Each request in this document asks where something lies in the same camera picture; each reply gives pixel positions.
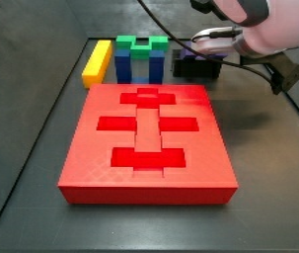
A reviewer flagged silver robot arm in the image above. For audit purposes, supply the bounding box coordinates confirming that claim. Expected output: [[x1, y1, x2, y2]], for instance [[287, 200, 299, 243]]
[[189, 0, 299, 57]]

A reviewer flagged black fixture bracket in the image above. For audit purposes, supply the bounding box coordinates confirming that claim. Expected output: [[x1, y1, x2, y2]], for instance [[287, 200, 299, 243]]
[[170, 49, 221, 79]]

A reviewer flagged green stepped block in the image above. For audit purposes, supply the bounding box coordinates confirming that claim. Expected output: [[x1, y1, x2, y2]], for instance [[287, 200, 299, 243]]
[[116, 36, 168, 59]]

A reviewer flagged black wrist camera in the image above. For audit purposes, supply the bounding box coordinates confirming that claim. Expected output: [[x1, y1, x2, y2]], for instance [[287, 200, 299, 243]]
[[240, 52, 299, 95]]

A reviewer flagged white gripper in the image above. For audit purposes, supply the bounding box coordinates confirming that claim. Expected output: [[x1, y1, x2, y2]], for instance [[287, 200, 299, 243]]
[[190, 27, 247, 55]]

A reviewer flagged yellow long block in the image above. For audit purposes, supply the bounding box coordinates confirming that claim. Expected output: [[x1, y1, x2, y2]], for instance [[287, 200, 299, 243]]
[[81, 40, 112, 88]]

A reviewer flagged red board with cutouts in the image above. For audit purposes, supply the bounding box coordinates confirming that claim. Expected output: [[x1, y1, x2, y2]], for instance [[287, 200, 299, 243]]
[[57, 84, 239, 205]]

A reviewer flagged blue U-shaped block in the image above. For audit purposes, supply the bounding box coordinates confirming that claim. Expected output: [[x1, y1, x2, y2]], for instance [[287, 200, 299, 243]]
[[114, 49, 164, 84]]

